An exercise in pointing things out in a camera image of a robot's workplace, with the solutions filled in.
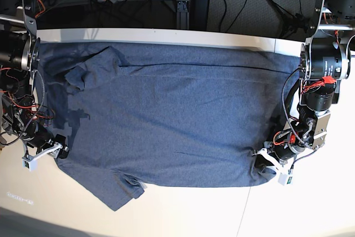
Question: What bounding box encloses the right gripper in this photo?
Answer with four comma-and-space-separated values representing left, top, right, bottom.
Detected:
21, 122, 69, 161

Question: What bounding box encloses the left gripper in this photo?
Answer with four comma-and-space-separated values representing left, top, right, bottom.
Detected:
252, 133, 305, 176

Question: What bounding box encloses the blue grey T-shirt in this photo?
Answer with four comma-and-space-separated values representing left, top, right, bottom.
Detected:
39, 42, 299, 210

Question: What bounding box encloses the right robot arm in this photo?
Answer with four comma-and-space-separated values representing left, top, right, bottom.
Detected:
1, 0, 69, 170

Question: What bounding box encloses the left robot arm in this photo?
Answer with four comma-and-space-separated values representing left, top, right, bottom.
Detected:
253, 0, 354, 184

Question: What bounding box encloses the black tripod stand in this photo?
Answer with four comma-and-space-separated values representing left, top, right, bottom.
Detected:
266, 0, 316, 39

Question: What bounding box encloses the aluminium table leg profile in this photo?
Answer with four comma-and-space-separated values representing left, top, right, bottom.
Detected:
175, 0, 190, 31

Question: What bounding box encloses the black power adapter brick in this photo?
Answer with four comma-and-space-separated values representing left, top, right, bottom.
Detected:
190, 0, 210, 31

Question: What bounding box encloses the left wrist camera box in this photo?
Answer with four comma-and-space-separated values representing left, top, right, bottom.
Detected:
278, 173, 293, 186

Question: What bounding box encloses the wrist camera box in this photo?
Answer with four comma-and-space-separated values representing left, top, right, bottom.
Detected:
22, 157, 37, 172
278, 173, 293, 186

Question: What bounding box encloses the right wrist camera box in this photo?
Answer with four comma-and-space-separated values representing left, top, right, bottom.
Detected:
22, 157, 37, 172

